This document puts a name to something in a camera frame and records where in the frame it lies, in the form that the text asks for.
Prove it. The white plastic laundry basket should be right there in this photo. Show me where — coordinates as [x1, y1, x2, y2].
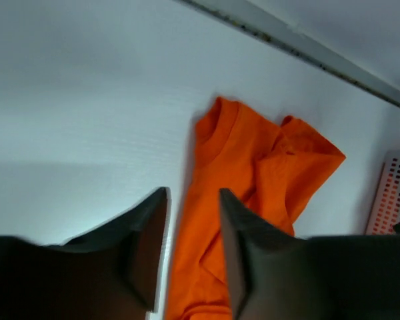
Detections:
[365, 150, 400, 235]

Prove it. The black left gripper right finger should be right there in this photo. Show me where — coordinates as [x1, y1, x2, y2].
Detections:
[219, 189, 400, 319]

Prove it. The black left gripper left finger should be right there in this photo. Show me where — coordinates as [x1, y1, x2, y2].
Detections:
[0, 187, 167, 319]

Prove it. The orange t-shirt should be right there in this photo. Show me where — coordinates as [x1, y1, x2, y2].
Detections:
[165, 97, 345, 319]

